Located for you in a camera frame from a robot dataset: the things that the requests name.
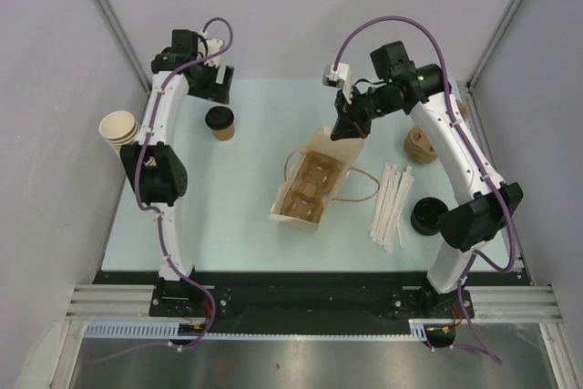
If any black lid stack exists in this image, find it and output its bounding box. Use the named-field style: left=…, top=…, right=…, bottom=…
left=410, top=197, right=448, bottom=236

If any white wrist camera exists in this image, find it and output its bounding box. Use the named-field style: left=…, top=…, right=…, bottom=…
left=196, top=32, right=227, bottom=69
left=322, top=63, right=353, bottom=104

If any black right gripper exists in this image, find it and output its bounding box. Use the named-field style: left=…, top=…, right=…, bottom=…
left=331, top=84, right=402, bottom=141

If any black coffee cup lid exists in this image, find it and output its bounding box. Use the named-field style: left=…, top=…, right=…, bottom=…
left=205, top=106, right=235, bottom=130

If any brown pulp two-cup carrier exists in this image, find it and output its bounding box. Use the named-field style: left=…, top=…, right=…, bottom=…
left=280, top=151, right=343, bottom=223

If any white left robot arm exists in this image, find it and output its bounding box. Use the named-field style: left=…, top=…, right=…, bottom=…
left=120, top=29, right=234, bottom=282

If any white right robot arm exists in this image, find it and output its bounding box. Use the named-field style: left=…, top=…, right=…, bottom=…
left=323, top=41, right=523, bottom=317

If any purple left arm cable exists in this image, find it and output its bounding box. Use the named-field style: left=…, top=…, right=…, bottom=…
left=86, top=17, right=236, bottom=363

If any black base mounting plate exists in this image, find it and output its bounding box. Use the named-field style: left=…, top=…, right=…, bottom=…
left=93, top=271, right=532, bottom=334

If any brown paper coffee cup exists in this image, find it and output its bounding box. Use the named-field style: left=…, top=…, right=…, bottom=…
left=205, top=106, right=235, bottom=141

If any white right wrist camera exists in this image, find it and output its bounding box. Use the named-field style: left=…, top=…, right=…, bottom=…
left=322, top=63, right=353, bottom=104

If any stack of paper cups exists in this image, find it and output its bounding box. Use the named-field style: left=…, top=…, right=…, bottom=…
left=98, top=110, right=154, bottom=159

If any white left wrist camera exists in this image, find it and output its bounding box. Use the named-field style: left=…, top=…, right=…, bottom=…
left=196, top=32, right=227, bottom=69

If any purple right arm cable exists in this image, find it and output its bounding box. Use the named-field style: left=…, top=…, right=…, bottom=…
left=333, top=15, right=520, bottom=365

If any white cable duct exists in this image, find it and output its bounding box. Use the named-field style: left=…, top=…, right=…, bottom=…
left=84, top=318, right=432, bottom=344

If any white wrapped straw pile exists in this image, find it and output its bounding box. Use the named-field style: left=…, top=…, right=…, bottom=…
left=369, top=162, right=414, bottom=253

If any cream paper takeout bag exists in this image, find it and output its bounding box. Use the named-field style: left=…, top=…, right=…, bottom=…
left=269, top=126, right=381, bottom=232

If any brown pulp cup carrier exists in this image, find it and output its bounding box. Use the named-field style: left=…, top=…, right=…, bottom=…
left=404, top=100, right=467, bottom=165

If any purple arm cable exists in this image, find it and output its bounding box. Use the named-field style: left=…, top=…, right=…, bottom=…
left=86, top=17, right=236, bottom=363
left=333, top=15, right=520, bottom=365

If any aluminium frame rail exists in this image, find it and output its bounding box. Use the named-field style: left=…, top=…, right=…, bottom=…
left=66, top=285, right=562, bottom=323

